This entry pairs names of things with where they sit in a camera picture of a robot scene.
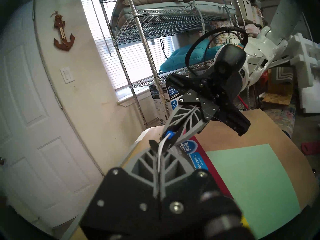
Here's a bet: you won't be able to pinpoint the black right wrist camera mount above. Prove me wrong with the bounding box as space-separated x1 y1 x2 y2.
217 102 251 137

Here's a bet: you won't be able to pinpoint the chrome wire shelf rack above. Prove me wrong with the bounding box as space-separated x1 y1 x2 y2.
97 0 265 127

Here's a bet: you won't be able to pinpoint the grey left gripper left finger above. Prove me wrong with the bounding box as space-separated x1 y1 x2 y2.
124 139 160 200

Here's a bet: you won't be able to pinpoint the white storage box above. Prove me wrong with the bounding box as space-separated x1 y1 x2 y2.
235 0 264 27

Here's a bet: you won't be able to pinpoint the turquoise pillow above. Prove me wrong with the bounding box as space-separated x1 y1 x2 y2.
159 38 225 74

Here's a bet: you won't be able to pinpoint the pale green seat cushion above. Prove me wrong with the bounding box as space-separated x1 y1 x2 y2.
111 1 237 35

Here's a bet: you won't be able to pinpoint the decorative lettered pillow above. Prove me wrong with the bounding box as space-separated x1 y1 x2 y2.
210 19 244 46

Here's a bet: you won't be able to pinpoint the red plastic object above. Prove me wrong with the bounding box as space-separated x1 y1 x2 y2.
301 141 320 155

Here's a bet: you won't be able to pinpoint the floral fabric cushion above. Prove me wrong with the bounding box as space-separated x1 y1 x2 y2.
265 108 295 137

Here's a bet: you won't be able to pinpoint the white panel door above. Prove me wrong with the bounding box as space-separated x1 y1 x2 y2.
0 0 104 229

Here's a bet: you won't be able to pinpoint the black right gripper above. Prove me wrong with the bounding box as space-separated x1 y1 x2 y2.
164 44 248 148

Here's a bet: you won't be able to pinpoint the white light switch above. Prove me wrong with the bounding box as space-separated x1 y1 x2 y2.
60 66 75 84

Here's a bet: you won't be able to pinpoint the white window blinds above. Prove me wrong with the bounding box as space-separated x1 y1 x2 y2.
80 0 175 102

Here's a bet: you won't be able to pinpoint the red freezer bag box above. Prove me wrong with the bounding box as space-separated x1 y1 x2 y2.
175 136 250 230

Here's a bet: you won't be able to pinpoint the clear ziplock bag blue slider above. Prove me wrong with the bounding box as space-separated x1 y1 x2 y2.
156 130 175 172

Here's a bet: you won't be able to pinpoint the white styrofoam packing block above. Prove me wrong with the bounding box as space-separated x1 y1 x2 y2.
287 33 320 114

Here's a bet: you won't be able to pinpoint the utility pump cardboard box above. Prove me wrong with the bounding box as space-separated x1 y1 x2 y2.
149 81 193 125

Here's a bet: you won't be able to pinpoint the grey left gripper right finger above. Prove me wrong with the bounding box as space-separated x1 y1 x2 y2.
159 151 197 200

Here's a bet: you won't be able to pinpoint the wooden anchor wall decoration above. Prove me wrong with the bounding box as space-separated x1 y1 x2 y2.
51 11 76 52

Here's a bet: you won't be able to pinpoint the brown board table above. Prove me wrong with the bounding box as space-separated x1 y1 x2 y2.
62 109 315 240

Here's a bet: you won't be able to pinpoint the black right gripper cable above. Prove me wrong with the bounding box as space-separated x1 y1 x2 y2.
186 27 249 75

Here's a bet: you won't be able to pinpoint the pale green paper sheet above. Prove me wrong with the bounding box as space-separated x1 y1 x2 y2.
205 144 302 239

